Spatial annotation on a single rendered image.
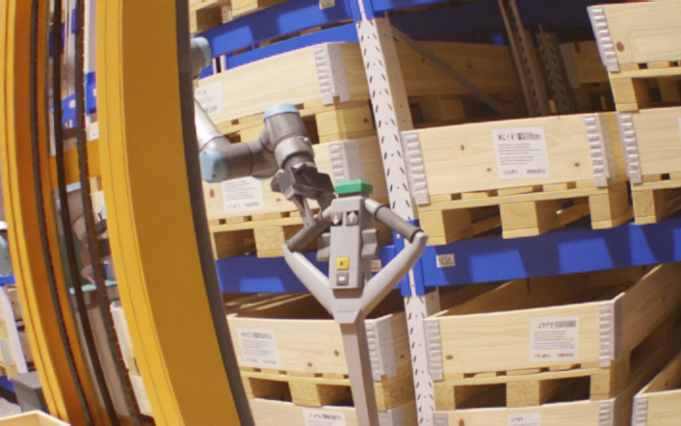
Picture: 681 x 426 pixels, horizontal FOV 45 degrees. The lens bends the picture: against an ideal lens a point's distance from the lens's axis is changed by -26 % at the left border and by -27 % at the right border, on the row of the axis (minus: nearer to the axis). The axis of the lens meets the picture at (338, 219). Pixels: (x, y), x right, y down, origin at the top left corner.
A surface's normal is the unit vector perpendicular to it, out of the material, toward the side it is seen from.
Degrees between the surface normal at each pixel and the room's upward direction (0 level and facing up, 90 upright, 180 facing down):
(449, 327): 90
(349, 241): 74
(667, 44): 90
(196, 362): 90
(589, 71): 90
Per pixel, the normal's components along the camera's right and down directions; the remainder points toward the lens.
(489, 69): 0.72, -0.07
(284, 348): -0.69, 0.16
